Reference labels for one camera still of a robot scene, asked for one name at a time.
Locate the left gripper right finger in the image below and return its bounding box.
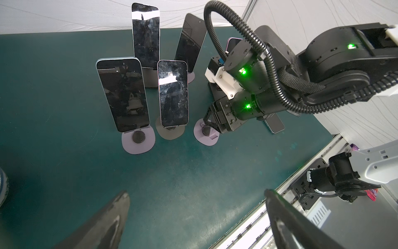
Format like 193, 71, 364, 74
264, 189, 343, 249

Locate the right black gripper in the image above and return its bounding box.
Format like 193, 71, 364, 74
203, 97, 247, 133

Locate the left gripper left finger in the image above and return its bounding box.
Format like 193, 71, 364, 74
53, 190, 130, 249

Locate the grey round stand front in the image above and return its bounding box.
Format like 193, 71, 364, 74
193, 119, 220, 146

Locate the grey round stand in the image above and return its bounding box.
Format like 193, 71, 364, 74
121, 126, 155, 155
188, 72, 195, 84
193, 119, 220, 146
155, 117, 186, 140

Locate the green-edged phone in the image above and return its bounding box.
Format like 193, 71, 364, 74
96, 57, 150, 132
263, 114, 285, 134

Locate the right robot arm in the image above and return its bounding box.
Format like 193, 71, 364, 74
196, 1, 398, 145

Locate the grey round stand centre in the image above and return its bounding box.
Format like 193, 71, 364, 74
155, 117, 186, 140

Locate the grey round stand back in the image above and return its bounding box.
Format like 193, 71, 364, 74
188, 72, 195, 84

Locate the centre cracked phone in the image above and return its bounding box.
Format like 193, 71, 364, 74
158, 60, 189, 128

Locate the black stand back left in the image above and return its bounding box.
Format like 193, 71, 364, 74
142, 67, 158, 88

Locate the grey round stand left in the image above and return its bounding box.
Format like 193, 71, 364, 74
121, 126, 155, 155

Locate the back middle black phone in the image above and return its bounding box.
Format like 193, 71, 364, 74
175, 13, 207, 73

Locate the black phone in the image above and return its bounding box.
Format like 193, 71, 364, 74
175, 13, 207, 73
131, 3, 160, 68

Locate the back left black phone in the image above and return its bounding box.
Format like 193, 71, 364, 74
131, 3, 160, 68

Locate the green table mat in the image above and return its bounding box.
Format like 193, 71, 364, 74
1, 30, 332, 249

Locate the pink candy bag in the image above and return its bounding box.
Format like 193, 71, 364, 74
350, 143, 378, 201

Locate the blue white ceramic dish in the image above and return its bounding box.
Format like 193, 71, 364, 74
0, 169, 9, 206

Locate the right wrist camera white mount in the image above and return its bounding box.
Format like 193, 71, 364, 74
205, 56, 244, 100

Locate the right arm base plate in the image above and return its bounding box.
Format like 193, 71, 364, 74
290, 158, 328, 211

